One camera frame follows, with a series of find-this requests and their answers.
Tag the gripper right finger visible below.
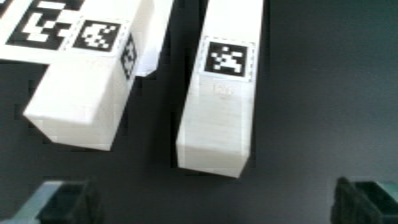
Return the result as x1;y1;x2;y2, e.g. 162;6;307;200
332;177;398;224

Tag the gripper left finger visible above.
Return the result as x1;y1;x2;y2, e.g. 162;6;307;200
11;181;98;224

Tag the white leg with marker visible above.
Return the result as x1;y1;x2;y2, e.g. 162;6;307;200
176;0;265;178

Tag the white leg beside marker plate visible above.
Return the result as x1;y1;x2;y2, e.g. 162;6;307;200
21;0;176;152

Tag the white marker base plate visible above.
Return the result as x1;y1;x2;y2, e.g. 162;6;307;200
0;0;85;65

